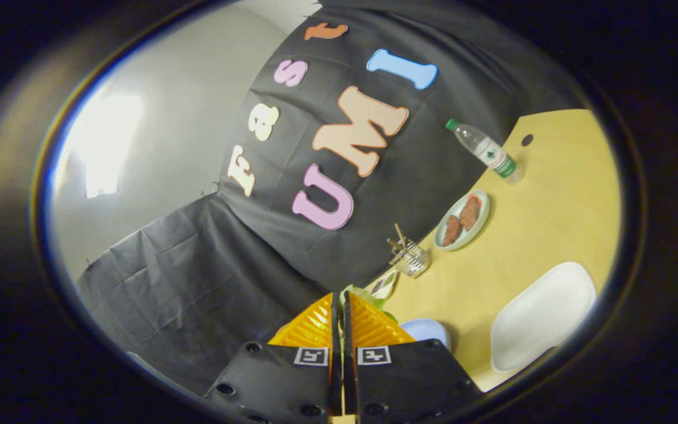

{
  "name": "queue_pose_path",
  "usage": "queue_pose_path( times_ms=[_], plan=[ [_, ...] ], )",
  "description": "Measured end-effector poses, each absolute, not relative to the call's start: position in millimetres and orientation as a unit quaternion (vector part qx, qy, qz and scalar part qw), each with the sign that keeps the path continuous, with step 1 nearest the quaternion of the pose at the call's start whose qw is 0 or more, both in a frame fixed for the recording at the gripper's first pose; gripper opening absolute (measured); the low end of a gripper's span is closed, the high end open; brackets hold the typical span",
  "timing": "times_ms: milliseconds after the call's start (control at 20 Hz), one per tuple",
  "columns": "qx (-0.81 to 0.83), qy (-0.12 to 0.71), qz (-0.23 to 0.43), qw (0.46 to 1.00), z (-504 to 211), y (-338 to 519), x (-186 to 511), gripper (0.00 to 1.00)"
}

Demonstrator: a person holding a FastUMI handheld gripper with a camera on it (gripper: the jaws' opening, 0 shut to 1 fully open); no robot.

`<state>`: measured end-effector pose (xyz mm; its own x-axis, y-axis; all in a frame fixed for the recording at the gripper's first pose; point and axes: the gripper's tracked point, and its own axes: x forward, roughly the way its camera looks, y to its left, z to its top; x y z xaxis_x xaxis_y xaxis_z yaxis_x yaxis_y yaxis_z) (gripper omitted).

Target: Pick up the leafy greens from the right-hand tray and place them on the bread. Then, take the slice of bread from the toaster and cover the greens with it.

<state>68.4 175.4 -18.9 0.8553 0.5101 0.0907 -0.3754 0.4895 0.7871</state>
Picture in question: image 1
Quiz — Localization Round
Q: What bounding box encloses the pale green plate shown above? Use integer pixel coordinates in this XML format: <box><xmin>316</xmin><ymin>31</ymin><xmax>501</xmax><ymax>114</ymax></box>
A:
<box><xmin>434</xmin><ymin>190</ymin><xmax>491</xmax><ymax>251</ymax></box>

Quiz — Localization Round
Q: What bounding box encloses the wooden stick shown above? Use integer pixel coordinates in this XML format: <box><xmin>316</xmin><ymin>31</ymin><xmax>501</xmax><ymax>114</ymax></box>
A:
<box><xmin>386</xmin><ymin>236</ymin><xmax>411</xmax><ymax>266</ymax></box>

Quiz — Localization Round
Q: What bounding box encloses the blue round plate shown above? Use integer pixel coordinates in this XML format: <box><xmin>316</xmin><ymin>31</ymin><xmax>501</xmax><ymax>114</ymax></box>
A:
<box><xmin>399</xmin><ymin>318</ymin><xmax>453</xmax><ymax>353</ymax></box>

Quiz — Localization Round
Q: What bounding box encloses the clear utensil holder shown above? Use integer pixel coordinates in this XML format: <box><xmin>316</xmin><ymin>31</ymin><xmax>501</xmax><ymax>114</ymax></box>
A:
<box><xmin>395</xmin><ymin>238</ymin><xmax>431</xmax><ymax>279</ymax></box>

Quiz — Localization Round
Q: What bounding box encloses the white rectangular plate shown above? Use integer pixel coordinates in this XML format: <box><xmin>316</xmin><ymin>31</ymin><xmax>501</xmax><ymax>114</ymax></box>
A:
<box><xmin>490</xmin><ymin>261</ymin><xmax>597</xmax><ymax>373</ymax></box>

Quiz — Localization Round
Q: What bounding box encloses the white divided condiment dish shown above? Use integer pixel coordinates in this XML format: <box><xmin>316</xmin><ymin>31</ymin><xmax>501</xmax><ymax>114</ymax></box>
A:
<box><xmin>368</xmin><ymin>268</ymin><xmax>400</xmax><ymax>300</ymax></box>

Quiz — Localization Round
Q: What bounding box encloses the green lettuce leaf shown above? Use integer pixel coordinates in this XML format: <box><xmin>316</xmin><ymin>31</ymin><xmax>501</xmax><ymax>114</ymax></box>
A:
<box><xmin>339</xmin><ymin>284</ymin><xmax>400</xmax><ymax>324</ymax></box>

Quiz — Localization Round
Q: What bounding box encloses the clear water bottle green cap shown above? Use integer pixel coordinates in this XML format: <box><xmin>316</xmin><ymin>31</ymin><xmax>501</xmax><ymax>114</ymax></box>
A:
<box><xmin>446</xmin><ymin>118</ymin><xmax>524</xmax><ymax>186</ymax></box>

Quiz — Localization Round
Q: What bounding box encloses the brown meat patty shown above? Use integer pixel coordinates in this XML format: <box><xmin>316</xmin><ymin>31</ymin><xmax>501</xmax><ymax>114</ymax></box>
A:
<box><xmin>442</xmin><ymin>215</ymin><xmax>462</xmax><ymax>247</ymax></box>
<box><xmin>460</xmin><ymin>196</ymin><xmax>482</xmax><ymax>231</ymax></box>

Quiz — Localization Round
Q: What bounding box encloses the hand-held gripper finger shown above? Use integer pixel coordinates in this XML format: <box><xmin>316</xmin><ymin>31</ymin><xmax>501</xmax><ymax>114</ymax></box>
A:
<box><xmin>343</xmin><ymin>290</ymin><xmax>484</xmax><ymax>424</ymax></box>
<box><xmin>204</xmin><ymin>293</ymin><xmax>343</xmax><ymax>424</ymax></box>

